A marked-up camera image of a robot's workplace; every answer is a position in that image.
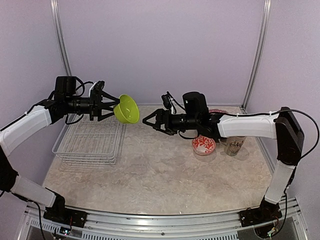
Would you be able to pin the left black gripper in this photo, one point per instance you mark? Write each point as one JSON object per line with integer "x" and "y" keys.
{"x": 95, "y": 104}

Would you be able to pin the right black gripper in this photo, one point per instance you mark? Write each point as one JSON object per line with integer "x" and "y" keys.
{"x": 160, "y": 113}

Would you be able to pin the green cup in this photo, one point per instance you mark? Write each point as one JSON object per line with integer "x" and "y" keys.
{"x": 127, "y": 111}

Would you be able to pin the red white patterned bowl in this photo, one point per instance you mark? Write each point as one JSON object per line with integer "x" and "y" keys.
{"x": 203, "y": 146}

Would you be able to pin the pink polka dot dish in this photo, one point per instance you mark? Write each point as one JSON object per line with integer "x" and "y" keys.
{"x": 215, "y": 111}

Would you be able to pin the white patterned mug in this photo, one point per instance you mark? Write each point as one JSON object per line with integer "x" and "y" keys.
{"x": 232, "y": 145}

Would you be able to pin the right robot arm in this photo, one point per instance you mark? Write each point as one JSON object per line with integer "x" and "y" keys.
{"x": 278, "y": 127}

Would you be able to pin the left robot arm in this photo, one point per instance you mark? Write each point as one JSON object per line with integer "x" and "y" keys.
{"x": 41, "y": 115}

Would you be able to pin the white wire dish rack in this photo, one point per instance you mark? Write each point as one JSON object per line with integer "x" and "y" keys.
{"x": 89, "y": 144}

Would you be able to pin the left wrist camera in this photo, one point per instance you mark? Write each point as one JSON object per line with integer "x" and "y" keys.
{"x": 70, "y": 86}

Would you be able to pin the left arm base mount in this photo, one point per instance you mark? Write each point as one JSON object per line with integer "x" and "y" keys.
{"x": 68, "y": 216}

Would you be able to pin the left aluminium corner post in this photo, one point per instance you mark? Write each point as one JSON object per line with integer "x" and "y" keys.
{"x": 54, "y": 5}

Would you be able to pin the aluminium corner post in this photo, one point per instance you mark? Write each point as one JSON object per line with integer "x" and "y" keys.
{"x": 54, "y": 5}
{"x": 258, "y": 53}

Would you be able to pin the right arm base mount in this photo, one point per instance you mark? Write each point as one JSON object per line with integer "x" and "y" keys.
{"x": 255, "y": 216}

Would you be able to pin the right aluminium corner post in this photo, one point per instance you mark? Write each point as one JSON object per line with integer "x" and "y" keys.
{"x": 258, "y": 53}

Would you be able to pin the aluminium front rail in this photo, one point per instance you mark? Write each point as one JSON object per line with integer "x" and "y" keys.
{"x": 103, "y": 225}

